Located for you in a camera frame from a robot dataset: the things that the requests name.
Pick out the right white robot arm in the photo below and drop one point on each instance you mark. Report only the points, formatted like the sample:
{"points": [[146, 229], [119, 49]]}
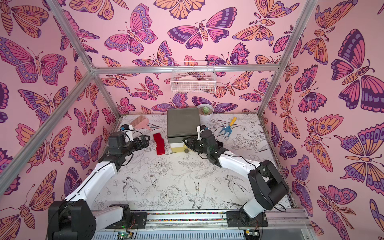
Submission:
{"points": [[267, 184]]}

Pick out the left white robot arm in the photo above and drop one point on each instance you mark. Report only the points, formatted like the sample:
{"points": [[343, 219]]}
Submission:
{"points": [[72, 218]]}

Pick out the blue yellow garden fork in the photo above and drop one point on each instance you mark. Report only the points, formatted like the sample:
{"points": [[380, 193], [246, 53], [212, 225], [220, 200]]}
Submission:
{"points": [[227, 130]]}

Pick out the green drawer cabinet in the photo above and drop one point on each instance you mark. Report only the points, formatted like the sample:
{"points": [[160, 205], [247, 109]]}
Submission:
{"points": [[181, 123]]}

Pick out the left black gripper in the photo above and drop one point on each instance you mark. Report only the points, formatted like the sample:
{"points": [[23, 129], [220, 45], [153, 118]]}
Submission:
{"points": [[145, 144]]}

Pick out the potted cactus white pot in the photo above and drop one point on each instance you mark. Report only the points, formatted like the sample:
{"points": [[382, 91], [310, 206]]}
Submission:
{"points": [[206, 112]]}

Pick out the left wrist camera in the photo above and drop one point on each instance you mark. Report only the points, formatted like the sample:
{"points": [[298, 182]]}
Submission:
{"points": [[128, 132]]}

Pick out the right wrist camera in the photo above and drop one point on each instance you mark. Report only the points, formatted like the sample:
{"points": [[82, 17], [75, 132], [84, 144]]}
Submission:
{"points": [[200, 129]]}

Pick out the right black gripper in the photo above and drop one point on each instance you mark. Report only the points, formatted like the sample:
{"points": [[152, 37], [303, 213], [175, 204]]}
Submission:
{"points": [[193, 143]]}

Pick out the aluminium frame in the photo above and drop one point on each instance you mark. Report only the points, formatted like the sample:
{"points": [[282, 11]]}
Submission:
{"points": [[138, 41]]}

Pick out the red brooch box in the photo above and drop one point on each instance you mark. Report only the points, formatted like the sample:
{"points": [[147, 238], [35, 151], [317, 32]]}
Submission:
{"points": [[158, 138], [160, 144], [160, 151]]}

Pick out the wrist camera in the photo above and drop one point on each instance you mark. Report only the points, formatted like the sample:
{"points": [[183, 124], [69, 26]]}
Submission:
{"points": [[200, 129], [128, 132]]}

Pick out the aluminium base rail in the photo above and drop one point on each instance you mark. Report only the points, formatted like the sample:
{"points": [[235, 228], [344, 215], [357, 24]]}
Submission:
{"points": [[202, 225]]}

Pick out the white wire basket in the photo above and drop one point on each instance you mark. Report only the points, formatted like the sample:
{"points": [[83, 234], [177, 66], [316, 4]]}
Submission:
{"points": [[193, 77]]}

